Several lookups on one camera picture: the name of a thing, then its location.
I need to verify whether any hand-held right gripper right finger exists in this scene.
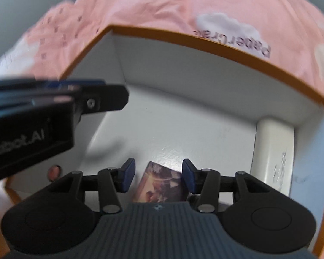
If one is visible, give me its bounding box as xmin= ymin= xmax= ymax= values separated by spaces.
xmin=182 ymin=159 xmax=273 ymax=213

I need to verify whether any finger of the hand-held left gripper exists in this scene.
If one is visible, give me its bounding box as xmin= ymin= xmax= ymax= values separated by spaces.
xmin=0 ymin=85 xmax=129 ymax=116
xmin=0 ymin=79 xmax=106 ymax=92

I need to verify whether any orange cardboard box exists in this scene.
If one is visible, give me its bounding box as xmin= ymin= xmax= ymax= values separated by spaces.
xmin=0 ymin=25 xmax=324 ymax=258

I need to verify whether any picture card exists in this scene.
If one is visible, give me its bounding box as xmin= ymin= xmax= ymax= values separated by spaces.
xmin=132 ymin=161 xmax=185 ymax=203

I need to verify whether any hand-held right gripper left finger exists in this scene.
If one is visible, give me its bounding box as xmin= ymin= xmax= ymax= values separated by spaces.
xmin=52 ymin=158 xmax=136 ymax=214

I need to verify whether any person's left hand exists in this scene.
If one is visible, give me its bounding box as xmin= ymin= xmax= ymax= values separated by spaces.
xmin=48 ymin=165 xmax=62 ymax=182

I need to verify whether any white rectangular box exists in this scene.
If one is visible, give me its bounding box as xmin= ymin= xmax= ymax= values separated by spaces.
xmin=251 ymin=118 xmax=296 ymax=197

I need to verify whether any pink cloud print blanket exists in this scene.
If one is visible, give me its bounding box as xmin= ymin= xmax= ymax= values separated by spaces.
xmin=0 ymin=0 xmax=324 ymax=106

